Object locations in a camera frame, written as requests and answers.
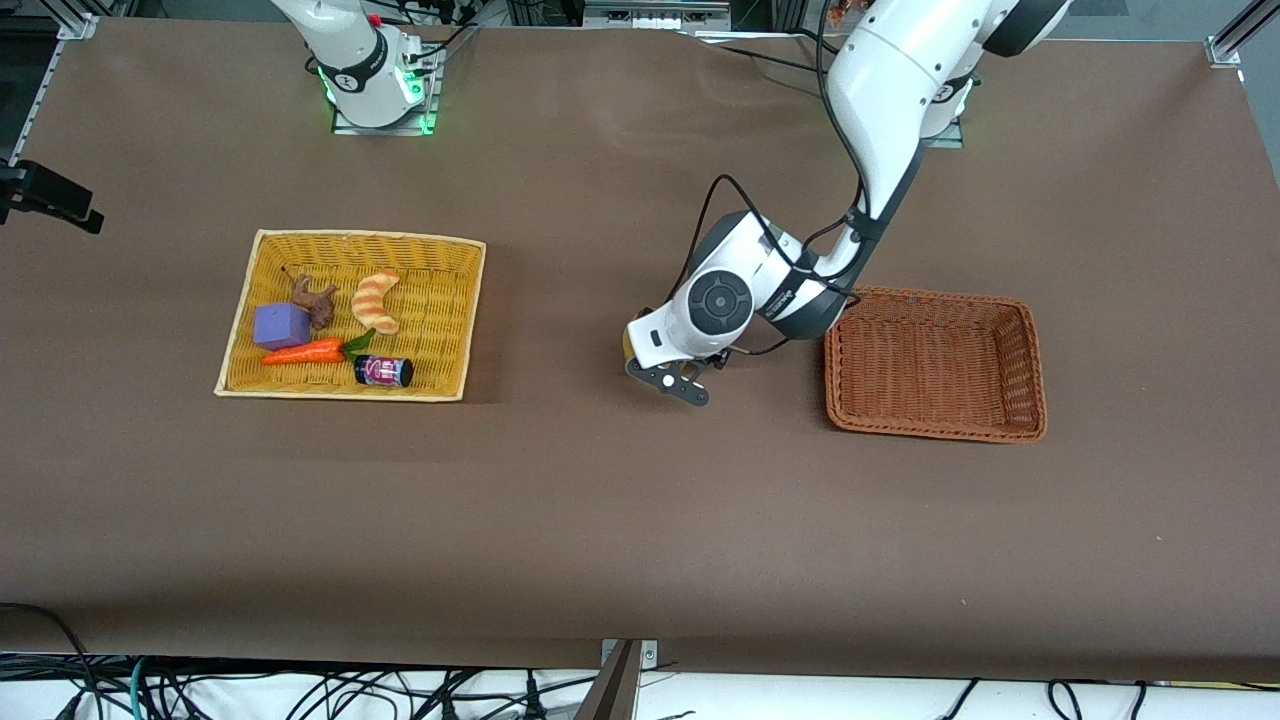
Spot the aluminium profile bar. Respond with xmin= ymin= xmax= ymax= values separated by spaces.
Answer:
xmin=1215 ymin=0 xmax=1280 ymax=56

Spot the dark profile post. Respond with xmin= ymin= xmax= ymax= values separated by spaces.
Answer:
xmin=575 ymin=640 xmax=643 ymax=720

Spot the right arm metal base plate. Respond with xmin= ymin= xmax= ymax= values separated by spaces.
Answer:
xmin=331 ymin=105 xmax=439 ymax=137

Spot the brown wicker basket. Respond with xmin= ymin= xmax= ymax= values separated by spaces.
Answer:
xmin=824 ymin=286 xmax=1048 ymax=444

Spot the grey equipment box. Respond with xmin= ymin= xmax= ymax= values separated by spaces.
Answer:
xmin=583 ymin=0 xmax=733 ymax=31

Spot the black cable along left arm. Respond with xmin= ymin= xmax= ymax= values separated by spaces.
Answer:
xmin=685 ymin=0 xmax=901 ymax=356

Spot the yellow wicker basket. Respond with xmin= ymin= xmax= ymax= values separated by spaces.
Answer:
xmin=214 ymin=229 xmax=488 ymax=403

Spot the small pink label bottle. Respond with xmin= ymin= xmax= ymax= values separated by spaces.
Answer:
xmin=353 ymin=354 xmax=415 ymax=389

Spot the metal table edge bracket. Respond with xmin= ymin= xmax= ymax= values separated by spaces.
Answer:
xmin=600 ymin=638 xmax=661 ymax=671

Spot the purple foam block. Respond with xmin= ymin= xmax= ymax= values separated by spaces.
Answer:
xmin=252 ymin=303 xmax=313 ymax=351

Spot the toy croissant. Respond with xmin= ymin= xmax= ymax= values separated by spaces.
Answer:
xmin=351 ymin=271 xmax=402 ymax=336

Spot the orange toy carrot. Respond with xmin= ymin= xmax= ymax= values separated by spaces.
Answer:
xmin=261 ymin=328 xmax=377 ymax=367

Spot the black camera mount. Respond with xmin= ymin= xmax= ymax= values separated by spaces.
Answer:
xmin=0 ymin=160 xmax=105 ymax=236

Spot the brown toy lion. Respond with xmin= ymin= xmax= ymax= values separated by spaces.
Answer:
xmin=283 ymin=268 xmax=339 ymax=331

